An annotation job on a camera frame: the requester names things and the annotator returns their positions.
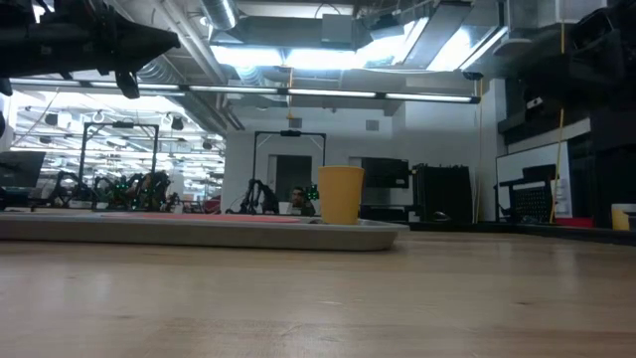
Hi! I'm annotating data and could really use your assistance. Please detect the right arm's black gripper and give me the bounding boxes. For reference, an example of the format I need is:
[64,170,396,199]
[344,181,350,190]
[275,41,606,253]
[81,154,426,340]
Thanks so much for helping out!
[511,7,636,120]

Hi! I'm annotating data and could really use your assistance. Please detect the left arm's black gripper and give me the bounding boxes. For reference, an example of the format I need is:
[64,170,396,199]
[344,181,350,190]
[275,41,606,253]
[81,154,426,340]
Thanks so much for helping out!
[53,0,182,100]

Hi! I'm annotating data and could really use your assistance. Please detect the yellow plastic cup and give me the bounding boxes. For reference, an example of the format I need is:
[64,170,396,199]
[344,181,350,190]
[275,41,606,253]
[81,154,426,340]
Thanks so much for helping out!
[316,164,366,227]

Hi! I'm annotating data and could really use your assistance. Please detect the small yellow background cup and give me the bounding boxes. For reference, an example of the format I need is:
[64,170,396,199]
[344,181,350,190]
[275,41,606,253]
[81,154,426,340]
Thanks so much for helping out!
[610,208,631,232]

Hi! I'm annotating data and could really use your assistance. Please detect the grey plastic tray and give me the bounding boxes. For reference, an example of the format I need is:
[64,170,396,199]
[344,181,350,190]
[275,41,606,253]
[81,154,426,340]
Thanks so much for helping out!
[0,210,410,253]

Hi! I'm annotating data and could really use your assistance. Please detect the whiteboard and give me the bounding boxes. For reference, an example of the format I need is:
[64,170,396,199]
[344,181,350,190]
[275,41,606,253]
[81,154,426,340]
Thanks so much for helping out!
[495,140,573,219]

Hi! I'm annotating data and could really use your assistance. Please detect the black pegboard cart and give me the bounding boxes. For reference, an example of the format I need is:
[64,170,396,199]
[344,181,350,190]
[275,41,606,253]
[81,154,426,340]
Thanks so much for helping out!
[493,163,558,224]

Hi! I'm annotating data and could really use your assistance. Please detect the black cabinet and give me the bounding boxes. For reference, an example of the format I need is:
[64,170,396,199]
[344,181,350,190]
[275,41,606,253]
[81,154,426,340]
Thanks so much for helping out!
[410,162,474,224]

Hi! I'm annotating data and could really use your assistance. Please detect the dark computer monitor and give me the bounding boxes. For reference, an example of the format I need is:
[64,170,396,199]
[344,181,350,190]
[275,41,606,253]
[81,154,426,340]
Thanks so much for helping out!
[0,150,47,191]

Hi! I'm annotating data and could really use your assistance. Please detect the background black robot arms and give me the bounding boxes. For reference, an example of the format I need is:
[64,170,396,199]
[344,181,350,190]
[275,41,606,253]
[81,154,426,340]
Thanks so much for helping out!
[226,177,282,216]

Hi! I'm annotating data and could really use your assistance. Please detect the long fluorescent light bar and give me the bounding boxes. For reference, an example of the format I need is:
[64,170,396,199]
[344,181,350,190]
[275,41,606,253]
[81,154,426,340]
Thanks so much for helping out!
[8,77,482,106]

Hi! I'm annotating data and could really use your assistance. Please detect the person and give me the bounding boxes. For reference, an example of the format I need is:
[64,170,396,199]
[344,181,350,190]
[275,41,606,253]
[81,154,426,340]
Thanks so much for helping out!
[289,185,316,217]

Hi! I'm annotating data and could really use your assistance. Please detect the hanging yellow cable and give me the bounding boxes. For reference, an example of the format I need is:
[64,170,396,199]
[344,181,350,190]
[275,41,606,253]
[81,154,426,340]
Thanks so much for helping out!
[548,106,567,225]

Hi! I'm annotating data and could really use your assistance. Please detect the large black rig frame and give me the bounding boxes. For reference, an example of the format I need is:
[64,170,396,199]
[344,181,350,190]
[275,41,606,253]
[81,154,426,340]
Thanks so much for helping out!
[78,120,161,210]

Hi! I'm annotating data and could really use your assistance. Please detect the silver ventilation duct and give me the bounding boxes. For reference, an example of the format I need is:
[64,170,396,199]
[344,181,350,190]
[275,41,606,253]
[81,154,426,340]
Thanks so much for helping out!
[199,0,240,32]

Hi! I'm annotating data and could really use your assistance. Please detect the black wall screen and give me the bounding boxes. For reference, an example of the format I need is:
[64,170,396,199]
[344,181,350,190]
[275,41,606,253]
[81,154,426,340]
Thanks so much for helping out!
[360,156,410,190]

